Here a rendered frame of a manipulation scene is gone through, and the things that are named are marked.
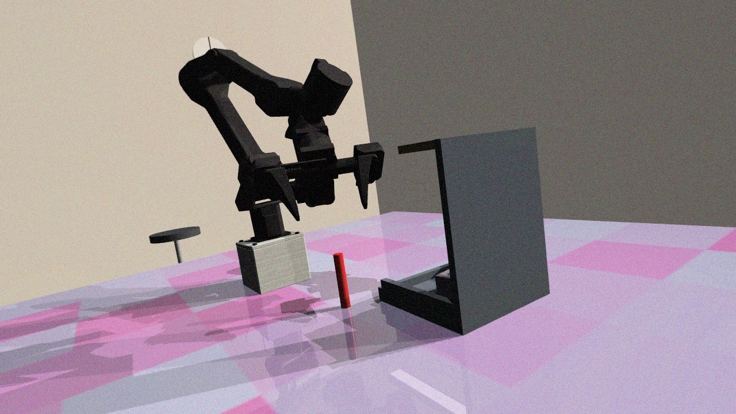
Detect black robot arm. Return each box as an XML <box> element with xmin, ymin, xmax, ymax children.
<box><xmin>179</xmin><ymin>48</ymin><xmax>353</xmax><ymax>243</ymax></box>

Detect red cylinder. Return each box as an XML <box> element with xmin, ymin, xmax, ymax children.
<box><xmin>333</xmin><ymin>252</ymin><xmax>351</xmax><ymax>309</ymax></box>

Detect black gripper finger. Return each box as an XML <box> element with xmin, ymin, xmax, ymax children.
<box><xmin>263</xmin><ymin>167</ymin><xmax>300</xmax><ymax>221</ymax></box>
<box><xmin>356</xmin><ymin>154</ymin><xmax>378</xmax><ymax>209</ymax></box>

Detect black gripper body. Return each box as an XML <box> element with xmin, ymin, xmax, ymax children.
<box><xmin>251</xmin><ymin>123</ymin><xmax>385</xmax><ymax>198</ymax></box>

